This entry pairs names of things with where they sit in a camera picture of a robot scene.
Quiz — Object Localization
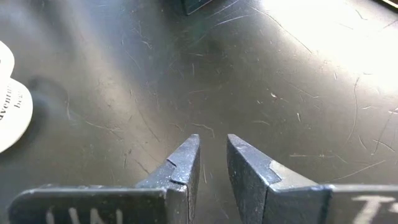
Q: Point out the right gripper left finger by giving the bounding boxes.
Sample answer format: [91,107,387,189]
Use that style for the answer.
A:
[7,134,201,224]

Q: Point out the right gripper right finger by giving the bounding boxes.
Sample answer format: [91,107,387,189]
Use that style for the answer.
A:
[226,133,398,224]

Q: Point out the white mug with green inside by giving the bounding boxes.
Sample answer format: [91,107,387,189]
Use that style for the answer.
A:
[0,40,34,154]

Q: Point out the black table mat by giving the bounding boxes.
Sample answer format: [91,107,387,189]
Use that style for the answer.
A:
[0,0,398,224]

